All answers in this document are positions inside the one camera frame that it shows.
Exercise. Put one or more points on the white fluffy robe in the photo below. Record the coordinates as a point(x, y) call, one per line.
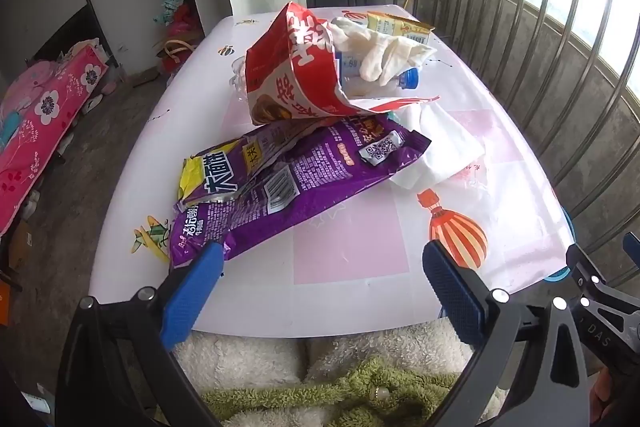
point(235, 357)

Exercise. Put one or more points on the green fluffy towel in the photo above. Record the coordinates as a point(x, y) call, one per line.
point(325, 397)

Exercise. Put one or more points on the clear plastic bottle blue cap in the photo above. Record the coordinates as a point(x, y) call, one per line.
point(407, 78)

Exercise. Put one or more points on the pink white patterned tablecloth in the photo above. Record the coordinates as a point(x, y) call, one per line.
point(350, 252)

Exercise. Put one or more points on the white tissue paper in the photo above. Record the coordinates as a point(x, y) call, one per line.
point(440, 142)

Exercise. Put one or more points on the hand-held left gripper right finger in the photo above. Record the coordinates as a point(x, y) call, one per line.
point(450, 294)

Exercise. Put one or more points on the pile of colourful bags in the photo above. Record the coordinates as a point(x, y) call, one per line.
point(180, 19)

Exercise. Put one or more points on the black bed frame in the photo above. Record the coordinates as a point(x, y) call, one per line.
point(75, 27)

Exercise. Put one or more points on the yellow orange biscuit wrapper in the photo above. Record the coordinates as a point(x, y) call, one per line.
point(395, 24)

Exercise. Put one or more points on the clear plastic cup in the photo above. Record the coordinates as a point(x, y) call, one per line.
point(237, 79)

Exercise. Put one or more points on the blue plastic basin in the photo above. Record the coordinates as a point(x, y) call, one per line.
point(570, 232)

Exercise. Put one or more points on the purple snack bag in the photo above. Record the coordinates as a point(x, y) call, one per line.
point(310, 192)

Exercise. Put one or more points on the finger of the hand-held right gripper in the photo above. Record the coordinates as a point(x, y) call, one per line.
point(633, 247)
point(587, 277)

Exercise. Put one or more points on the white cloth glove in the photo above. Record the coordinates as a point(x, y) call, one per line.
point(385, 52)

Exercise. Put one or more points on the red snack bag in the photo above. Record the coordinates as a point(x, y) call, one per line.
point(280, 77)

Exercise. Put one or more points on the pink floral blanket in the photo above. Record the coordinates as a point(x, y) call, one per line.
point(45, 132)

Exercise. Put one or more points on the metal railing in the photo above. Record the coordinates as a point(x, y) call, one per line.
point(550, 72)

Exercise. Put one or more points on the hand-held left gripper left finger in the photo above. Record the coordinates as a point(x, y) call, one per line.
point(192, 294)

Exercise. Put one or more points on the yellow purple snack packet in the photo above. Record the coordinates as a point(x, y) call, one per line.
point(192, 177)

